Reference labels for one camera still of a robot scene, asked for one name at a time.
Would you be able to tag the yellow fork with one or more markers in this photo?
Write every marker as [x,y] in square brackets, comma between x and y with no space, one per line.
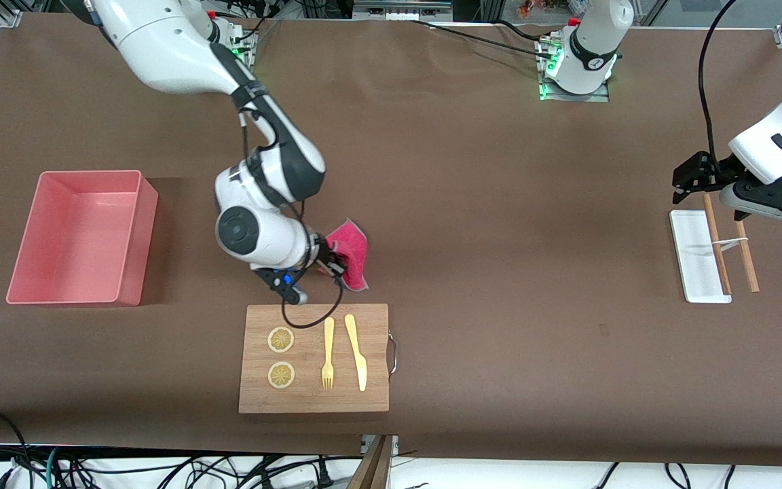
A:
[328,339]

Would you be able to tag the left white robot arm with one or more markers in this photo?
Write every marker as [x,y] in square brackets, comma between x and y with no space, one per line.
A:
[771,149]

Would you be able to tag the wooden cutting board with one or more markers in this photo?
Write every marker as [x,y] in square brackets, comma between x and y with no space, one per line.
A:
[309,401]

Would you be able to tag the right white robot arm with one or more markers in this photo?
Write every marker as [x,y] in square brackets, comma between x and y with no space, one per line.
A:
[160,47]

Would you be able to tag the pink and grey cloth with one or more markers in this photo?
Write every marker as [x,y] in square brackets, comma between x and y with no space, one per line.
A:
[350,244]

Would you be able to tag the pink plastic bin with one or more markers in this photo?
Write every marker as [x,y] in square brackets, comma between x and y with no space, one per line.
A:
[79,238]

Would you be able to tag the black power plug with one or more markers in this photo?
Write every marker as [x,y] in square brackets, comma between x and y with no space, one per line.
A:
[324,474]

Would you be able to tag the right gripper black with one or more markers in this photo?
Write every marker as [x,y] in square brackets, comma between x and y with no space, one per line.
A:
[321,255]

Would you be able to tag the wooden plank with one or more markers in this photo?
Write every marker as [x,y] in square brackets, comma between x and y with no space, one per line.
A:
[372,468]

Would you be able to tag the white rectangular tray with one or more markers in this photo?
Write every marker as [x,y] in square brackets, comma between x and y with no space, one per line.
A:
[693,258]

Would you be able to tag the yellow knife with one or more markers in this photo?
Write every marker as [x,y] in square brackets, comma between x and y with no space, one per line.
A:
[357,353]

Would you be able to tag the white rubber band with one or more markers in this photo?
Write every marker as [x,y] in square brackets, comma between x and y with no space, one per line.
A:
[727,242]

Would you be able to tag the small metal bracket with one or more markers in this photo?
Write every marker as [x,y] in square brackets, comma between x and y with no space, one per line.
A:
[394,445]

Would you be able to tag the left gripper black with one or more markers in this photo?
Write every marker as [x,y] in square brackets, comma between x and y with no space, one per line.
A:
[715,172]

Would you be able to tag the white equipment box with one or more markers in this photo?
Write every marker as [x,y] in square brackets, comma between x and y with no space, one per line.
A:
[401,8]

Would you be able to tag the lemon slice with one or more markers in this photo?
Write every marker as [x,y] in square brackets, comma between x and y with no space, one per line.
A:
[281,375]
[281,339]

